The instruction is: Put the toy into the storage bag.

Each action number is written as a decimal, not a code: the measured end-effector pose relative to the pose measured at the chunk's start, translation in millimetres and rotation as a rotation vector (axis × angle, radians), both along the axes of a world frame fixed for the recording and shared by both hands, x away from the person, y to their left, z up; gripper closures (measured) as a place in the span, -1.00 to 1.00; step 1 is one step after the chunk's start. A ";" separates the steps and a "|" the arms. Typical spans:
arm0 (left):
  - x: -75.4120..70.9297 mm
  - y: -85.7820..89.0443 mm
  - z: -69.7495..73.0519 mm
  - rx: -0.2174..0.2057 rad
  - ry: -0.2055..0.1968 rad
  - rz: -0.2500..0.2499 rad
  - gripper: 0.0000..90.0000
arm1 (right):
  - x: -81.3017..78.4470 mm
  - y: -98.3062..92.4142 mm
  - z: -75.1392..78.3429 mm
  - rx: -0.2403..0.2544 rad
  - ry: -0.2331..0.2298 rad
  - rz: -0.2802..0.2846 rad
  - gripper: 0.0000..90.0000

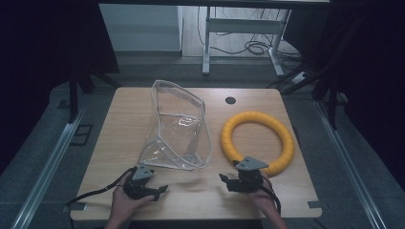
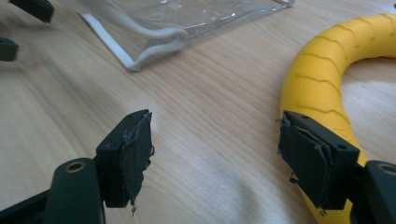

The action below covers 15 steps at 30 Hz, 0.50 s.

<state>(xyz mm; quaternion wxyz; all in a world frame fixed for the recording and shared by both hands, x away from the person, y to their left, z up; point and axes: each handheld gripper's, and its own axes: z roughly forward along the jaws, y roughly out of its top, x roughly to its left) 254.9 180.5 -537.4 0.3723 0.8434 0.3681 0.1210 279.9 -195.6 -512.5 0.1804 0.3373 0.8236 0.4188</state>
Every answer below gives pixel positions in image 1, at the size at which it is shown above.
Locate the person's right hand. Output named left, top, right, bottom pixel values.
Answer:
left=247, top=171, right=282, bottom=219

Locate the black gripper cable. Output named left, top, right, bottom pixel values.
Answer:
left=65, top=166, right=139, bottom=206
left=259, top=174, right=283, bottom=215

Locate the yellow foam ring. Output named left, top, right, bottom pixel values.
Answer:
left=220, top=110, right=296, bottom=177

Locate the white metal desk frame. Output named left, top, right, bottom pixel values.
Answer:
left=202, top=6, right=292, bottom=77

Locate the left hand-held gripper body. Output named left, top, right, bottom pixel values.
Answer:
left=121, top=162, right=160, bottom=201

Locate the black floor cable bundle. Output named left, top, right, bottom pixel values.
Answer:
left=196, top=6, right=304, bottom=70

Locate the grey tape patch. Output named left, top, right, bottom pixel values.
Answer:
left=307, top=200, right=330, bottom=210

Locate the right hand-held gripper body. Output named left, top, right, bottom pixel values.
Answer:
left=227, top=156, right=270, bottom=194

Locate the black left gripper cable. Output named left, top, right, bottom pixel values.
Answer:
left=65, top=166, right=139, bottom=206

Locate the silver metal floor rail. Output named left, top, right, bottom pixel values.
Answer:
left=312, top=98, right=389, bottom=229
left=10, top=106, right=89, bottom=229

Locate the white power strip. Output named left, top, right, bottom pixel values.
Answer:
left=290, top=71, right=310, bottom=86

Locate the black curtain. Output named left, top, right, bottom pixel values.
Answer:
left=282, top=0, right=405, bottom=192
left=0, top=0, right=121, bottom=175

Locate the person's left hand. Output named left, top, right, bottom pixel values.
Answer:
left=109, top=182, right=156, bottom=224

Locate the black floor plate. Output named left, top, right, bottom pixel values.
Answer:
left=69, top=123, right=95, bottom=148

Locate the black tripod stand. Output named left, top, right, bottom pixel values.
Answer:
left=266, top=60, right=350, bottom=132
left=67, top=61, right=122, bottom=124

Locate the transparent plastic bag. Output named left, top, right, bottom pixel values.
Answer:
left=137, top=79, right=214, bottom=172

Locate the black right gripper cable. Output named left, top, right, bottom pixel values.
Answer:
left=259, top=174, right=283, bottom=215

